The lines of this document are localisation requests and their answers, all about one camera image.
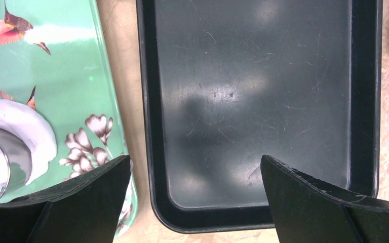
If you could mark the white dough ball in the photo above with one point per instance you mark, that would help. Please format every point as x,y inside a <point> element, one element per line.
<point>27,146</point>

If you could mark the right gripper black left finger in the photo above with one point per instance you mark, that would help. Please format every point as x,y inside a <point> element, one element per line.
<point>85,208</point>

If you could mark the green floral tray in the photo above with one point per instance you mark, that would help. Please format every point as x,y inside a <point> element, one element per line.
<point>53,58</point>

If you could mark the black baking tray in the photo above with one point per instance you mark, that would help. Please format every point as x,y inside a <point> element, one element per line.
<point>226,82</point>

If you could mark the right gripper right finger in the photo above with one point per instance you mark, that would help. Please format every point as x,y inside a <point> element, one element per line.
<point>307,209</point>

